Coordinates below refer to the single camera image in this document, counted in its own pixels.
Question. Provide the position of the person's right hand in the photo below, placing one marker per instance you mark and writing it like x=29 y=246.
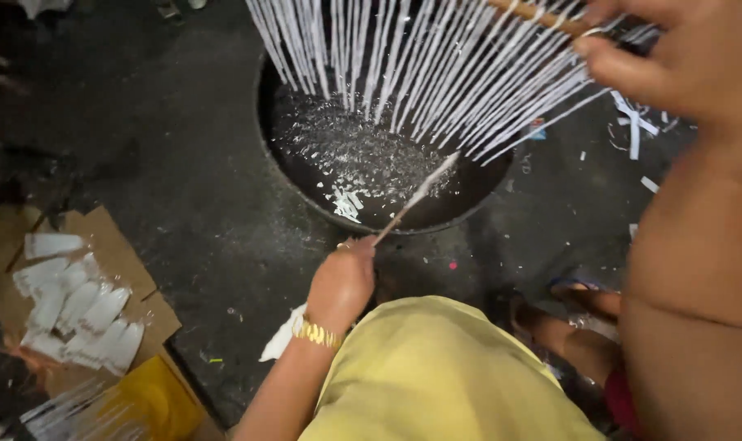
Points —
x=708 y=55

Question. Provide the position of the person's left hand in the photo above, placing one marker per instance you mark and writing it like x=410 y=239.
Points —
x=337 y=288

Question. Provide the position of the person's left fingers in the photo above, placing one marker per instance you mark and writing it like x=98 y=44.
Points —
x=359 y=248

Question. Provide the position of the thin wax-coated stick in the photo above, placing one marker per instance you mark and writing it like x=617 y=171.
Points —
x=417 y=196

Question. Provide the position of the wooden rod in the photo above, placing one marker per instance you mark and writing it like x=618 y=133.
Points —
x=542 y=15

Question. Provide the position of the large black wax pot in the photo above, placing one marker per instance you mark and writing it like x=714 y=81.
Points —
x=377 y=177

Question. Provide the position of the white cloth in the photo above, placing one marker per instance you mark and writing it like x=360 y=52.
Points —
x=282 y=340

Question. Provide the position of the person's yellow garment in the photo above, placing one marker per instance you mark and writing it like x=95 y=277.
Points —
x=432 y=380

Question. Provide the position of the row of white hanging candles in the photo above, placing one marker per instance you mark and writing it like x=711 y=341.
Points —
x=444 y=67

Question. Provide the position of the small blue wrapper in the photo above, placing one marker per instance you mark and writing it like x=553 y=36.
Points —
x=537 y=130

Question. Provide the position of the blue sandal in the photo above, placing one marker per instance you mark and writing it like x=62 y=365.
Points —
x=572 y=283

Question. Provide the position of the person's foot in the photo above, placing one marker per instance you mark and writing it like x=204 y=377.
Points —
x=567 y=337

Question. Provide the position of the brown cardboard sheet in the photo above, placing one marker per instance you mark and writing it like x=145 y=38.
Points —
x=110 y=245

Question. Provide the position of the yellow plastic bag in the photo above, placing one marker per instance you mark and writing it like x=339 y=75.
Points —
x=153 y=401

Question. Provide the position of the pile of white wax pieces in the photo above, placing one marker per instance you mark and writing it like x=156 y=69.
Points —
x=77 y=306

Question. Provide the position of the white paper strips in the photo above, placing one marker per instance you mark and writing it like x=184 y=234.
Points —
x=634 y=122

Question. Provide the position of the clear plastic packets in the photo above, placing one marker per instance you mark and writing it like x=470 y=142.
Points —
x=64 y=410

